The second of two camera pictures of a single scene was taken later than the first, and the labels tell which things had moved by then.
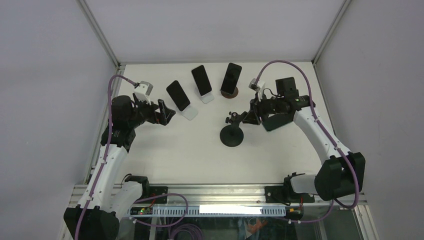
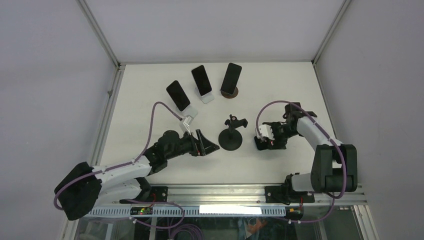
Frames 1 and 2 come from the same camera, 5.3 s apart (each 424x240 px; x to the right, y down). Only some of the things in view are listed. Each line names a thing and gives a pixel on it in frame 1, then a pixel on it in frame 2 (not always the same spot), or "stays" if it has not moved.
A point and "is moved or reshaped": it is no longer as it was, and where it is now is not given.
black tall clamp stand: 232,135 is moved or reshaped
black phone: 231,78 stays
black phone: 201,80 stays
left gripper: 162,117 -> 202,144
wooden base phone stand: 228,95 stays
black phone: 178,95 stays
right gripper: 256,107 -> 274,144
